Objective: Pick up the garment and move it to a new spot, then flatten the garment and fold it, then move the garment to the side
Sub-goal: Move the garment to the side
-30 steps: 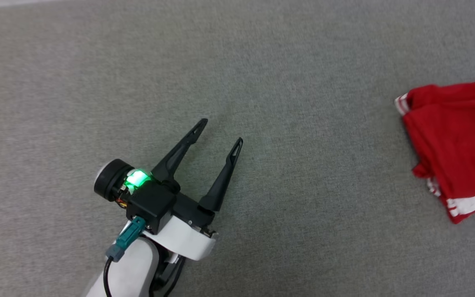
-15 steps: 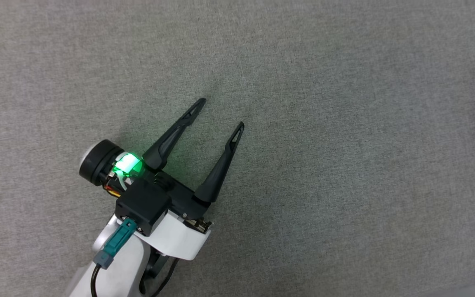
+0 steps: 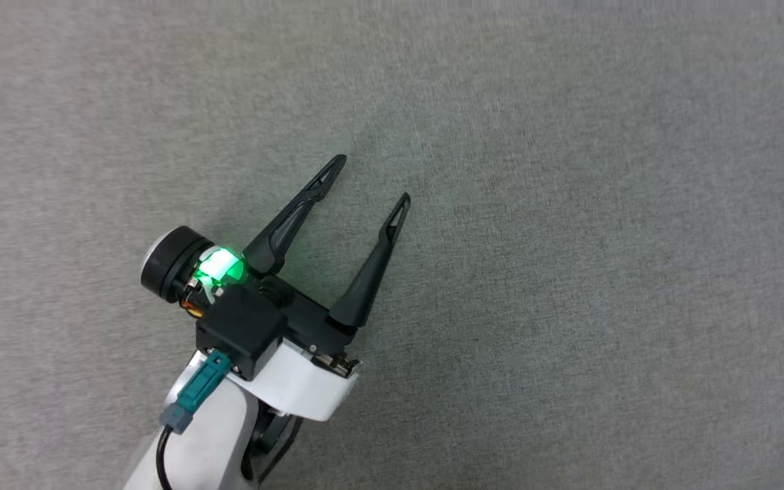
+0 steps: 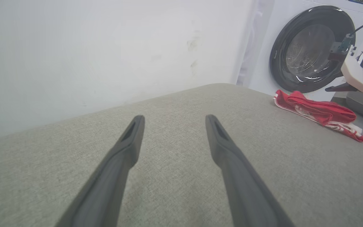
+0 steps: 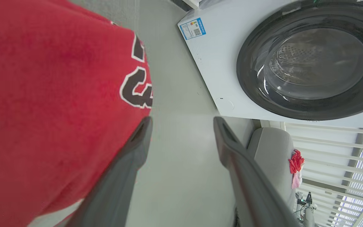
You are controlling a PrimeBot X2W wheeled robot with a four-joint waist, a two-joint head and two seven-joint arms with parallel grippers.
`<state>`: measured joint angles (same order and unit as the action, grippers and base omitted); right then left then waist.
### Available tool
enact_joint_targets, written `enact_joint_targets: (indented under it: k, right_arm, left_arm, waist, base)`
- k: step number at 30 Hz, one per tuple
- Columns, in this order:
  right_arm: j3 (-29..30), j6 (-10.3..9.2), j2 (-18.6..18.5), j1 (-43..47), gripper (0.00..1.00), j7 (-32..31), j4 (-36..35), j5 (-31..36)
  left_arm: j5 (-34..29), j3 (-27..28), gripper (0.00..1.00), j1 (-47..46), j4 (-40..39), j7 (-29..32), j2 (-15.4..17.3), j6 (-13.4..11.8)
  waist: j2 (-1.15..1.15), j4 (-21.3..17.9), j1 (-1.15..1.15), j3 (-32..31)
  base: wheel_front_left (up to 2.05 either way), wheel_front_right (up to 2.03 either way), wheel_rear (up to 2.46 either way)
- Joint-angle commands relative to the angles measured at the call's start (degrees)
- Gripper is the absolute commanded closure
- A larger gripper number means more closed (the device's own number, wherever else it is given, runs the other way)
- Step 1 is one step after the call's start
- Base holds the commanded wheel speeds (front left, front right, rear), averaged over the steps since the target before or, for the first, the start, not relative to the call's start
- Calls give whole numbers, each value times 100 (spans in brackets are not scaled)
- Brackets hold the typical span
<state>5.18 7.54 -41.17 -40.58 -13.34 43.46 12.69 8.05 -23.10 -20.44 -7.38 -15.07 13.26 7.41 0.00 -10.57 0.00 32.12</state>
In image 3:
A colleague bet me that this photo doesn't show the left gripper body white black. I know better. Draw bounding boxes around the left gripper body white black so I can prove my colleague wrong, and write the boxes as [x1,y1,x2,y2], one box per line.
[140,225,361,423]

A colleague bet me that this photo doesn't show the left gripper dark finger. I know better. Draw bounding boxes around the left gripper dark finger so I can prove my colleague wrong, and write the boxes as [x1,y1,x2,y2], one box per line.
[327,193,412,329]
[243,154,348,276]

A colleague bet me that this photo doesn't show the thin black cable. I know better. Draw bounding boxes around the thin black cable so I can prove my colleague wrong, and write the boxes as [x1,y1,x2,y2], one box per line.
[246,412,306,485]
[155,425,176,490]

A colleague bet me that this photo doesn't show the teal cable connector plug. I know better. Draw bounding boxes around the teal cable connector plug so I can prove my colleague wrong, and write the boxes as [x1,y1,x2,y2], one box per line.
[160,350,233,434]

